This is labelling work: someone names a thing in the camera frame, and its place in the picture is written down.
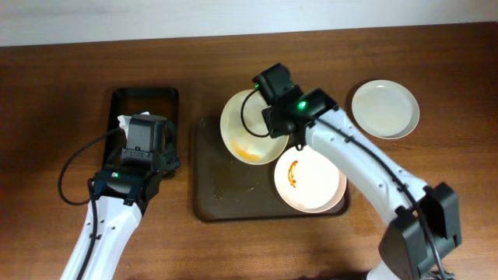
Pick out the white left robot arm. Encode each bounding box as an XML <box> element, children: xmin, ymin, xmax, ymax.
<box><xmin>61</xmin><ymin>142</ymin><xmax>181</xmax><ymax>279</ymax></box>

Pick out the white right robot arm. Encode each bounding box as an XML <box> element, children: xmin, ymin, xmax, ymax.
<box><xmin>261</xmin><ymin>89</ymin><xmax>461</xmax><ymax>279</ymax></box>

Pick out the brown serving tray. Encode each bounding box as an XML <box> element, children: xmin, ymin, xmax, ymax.
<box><xmin>191</xmin><ymin>117</ymin><xmax>351</xmax><ymax>222</ymax></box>

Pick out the cream plate back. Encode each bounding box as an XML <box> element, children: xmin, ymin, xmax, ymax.
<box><xmin>351</xmin><ymin>79</ymin><xmax>420</xmax><ymax>139</ymax></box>

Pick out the cream plate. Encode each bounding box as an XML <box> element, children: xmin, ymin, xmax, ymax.
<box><xmin>274</xmin><ymin>146</ymin><xmax>347</xmax><ymax>214</ymax></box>
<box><xmin>220</xmin><ymin>89</ymin><xmax>289</xmax><ymax>165</ymax></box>
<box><xmin>351</xmin><ymin>79</ymin><xmax>420</xmax><ymax>139</ymax></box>

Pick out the black water basin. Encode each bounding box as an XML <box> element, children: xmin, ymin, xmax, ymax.
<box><xmin>102</xmin><ymin>87</ymin><xmax>179</xmax><ymax>180</ymax></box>

